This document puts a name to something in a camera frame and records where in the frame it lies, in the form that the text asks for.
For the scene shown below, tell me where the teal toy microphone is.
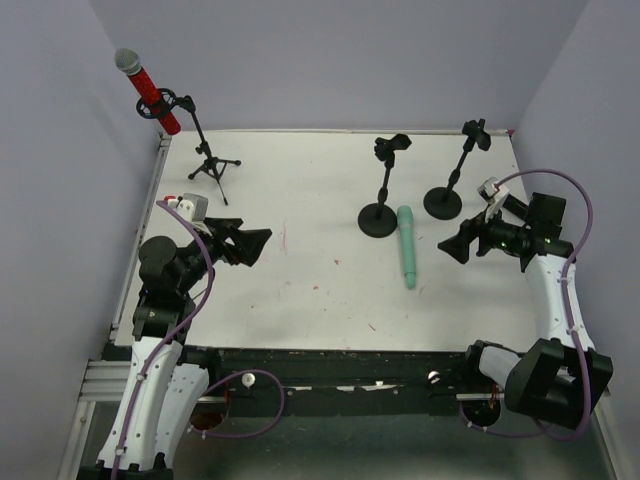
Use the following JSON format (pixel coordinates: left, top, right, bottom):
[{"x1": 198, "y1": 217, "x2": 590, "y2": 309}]
[{"x1": 397, "y1": 205, "x2": 417, "y2": 290}]

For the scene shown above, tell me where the black round-base clip stand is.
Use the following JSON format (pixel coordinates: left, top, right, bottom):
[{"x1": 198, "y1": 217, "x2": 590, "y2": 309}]
[{"x1": 357, "y1": 133, "x2": 412, "y2": 239}]

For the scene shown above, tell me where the black tripod shock-mount stand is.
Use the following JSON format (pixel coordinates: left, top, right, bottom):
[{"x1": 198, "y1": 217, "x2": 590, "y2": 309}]
[{"x1": 136, "y1": 88, "x2": 242, "y2": 206}]

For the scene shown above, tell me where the red microphone silver head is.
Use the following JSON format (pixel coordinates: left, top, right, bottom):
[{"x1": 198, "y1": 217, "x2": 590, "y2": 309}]
[{"x1": 114, "y1": 48, "x2": 181, "y2": 135}]

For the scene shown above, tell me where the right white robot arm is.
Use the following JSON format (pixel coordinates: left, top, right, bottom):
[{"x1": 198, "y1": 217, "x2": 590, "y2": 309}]
[{"x1": 438, "y1": 193, "x2": 614, "y2": 430}]

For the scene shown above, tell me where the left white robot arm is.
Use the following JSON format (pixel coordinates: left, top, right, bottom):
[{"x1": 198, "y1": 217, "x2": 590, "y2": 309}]
[{"x1": 77, "y1": 218, "x2": 272, "y2": 479}]

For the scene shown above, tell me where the black round-base far stand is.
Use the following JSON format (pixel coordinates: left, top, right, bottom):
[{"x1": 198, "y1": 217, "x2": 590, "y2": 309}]
[{"x1": 423, "y1": 118, "x2": 492, "y2": 220}]

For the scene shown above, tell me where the black glitter microphone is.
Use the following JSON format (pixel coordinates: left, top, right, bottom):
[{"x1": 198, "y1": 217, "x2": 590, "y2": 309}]
[{"x1": 501, "y1": 194, "x2": 529, "y2": 221}]

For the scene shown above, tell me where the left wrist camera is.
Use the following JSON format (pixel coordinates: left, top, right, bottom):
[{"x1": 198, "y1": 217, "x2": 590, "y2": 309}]
[{"x1": 160, "y1": 193, "x2": 208, "y2": 232}]

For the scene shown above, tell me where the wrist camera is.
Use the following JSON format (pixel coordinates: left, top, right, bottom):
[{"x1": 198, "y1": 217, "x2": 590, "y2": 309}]
[
  {"x1": 477, "y1": 177, "x2": 510, "y2": 223},
  {"x1": 160, "y1": 193, "x2": 208, "y2": 232}
]

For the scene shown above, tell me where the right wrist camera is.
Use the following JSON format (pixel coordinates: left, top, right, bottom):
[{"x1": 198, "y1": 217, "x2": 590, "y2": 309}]
[{"x1": 477, "y1": 177, "x2": 510, "y2": 223}]

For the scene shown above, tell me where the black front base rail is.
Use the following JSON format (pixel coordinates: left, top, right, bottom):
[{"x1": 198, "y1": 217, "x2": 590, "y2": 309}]
[{"x1": 182, "y1": 346, "x2": 497, "y2": 418}]

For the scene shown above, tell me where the aluminium extrusion frame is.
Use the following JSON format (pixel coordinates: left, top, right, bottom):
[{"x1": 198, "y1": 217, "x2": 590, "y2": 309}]
[{"x1": 57, "y1": 133, "x2": 171, "y2": 479}]

